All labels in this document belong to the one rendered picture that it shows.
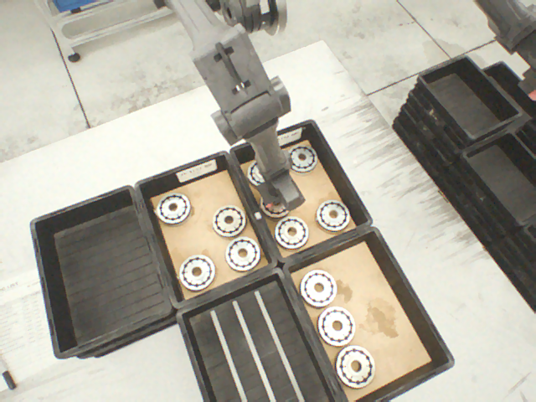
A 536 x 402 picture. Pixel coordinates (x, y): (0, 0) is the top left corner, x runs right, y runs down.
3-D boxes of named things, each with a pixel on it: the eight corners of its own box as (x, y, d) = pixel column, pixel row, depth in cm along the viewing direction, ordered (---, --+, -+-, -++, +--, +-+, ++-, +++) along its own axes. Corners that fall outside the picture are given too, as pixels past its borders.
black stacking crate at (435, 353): (279, 275, 108) (280, 265, 98) (364, 237, 114) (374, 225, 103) (341, 413, 94) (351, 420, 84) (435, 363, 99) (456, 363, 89)
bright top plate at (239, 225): (208, 213, 111) (207, 213, 110) (237, 200, 113) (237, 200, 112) (219, 242, 107) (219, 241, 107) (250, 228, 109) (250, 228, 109)
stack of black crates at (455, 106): (385, 131, 209) (416, 74, 168) (427, 111, 215) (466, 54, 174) (427, 186, 196) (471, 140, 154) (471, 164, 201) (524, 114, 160)
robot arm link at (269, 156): (272, 64, 49) (204, 105, 50) (293, 99, 48) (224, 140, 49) (286, 146, 92) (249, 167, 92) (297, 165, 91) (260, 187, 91)
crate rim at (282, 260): (228, 152, 114) (227, 148, 112) (312, 121, 119) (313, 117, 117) (280, 266, 100) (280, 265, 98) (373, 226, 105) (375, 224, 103)
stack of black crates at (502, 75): (440, 105, 217) (460, 78, 196) (479, 88, 223) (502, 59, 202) (485, 157, 203) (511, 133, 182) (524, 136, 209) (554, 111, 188)
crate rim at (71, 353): (33, 223, 104) (28, 219, 101) (135, 186, 109) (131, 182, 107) (59, 362, 89) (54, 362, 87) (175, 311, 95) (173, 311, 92)
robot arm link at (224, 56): (264, 28, 41) (187, 74, 41) (296, 114, 51) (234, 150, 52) (176, -66, 68) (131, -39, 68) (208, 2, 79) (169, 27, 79)
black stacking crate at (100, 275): (51, 234, 112) (29, 221, 102) (143, 199, 117) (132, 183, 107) (78, 360, 98) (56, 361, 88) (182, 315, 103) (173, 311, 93)
